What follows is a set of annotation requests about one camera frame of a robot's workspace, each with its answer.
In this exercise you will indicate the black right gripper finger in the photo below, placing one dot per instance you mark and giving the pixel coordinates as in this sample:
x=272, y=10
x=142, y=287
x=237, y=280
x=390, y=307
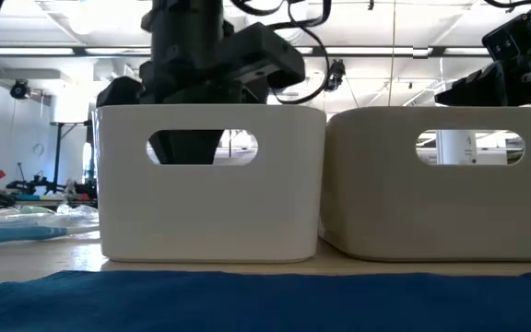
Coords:
x=477, y=90

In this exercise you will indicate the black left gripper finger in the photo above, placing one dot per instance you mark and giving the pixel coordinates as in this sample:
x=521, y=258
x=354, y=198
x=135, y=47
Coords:
x=201, y=147
x=168, y=147

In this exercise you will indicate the black background robot arm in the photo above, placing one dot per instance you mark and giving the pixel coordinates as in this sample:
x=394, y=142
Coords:
x=39, y=186

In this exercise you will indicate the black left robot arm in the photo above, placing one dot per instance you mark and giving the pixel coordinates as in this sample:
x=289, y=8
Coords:
x=187, y=23

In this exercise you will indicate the white pillar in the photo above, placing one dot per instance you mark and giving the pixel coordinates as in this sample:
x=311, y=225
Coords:
x=454, y=147

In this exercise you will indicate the white plastic bin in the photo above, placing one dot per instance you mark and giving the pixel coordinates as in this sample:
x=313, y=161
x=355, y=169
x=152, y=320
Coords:
x=210, y=212

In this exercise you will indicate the black ceiling spotlight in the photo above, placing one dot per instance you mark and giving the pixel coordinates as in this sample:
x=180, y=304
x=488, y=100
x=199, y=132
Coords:
x=20, y=90
x=338, y=74

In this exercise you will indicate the white ceiling unit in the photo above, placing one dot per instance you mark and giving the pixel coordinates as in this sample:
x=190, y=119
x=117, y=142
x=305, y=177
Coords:
x=69, y=108

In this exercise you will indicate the black stand pole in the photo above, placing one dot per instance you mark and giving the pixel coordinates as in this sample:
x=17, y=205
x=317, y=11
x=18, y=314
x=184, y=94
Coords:
x=57, y=157

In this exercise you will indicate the grey plastic bin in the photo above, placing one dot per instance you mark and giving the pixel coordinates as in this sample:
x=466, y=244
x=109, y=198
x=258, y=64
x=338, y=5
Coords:
x=440, y=212

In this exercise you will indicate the green toothbrush in wrapper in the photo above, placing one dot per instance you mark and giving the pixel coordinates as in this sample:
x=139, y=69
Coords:
x=35, y=212

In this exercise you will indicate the blue cloth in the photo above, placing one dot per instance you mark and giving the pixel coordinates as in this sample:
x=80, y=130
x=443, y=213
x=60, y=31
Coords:
x=265, y=304

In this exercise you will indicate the black overhead frame beam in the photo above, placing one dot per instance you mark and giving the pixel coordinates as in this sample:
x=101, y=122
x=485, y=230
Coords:
x=79, y=51

